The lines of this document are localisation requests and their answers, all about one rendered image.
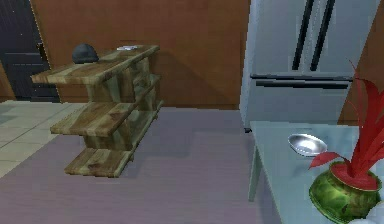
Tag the grey fridge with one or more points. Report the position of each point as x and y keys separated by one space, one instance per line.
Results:
x=283 y=100

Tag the small white flat object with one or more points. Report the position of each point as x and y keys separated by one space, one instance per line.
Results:
x=126 y=48

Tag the dark grey dome object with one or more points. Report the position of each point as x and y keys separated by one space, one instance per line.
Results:
x=85 y=54

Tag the silver metal bowl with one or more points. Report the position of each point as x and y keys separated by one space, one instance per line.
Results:
x=306 y=144

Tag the red plant in green pot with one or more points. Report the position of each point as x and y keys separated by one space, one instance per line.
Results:
x=346 y=190

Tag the black room door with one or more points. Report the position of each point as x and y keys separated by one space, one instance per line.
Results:
x=20 y=50

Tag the pale blue table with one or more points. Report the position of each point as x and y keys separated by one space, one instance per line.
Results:
x=293 y=180

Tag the wooden three-tier shelf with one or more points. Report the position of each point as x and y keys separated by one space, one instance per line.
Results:
x=100 y=118

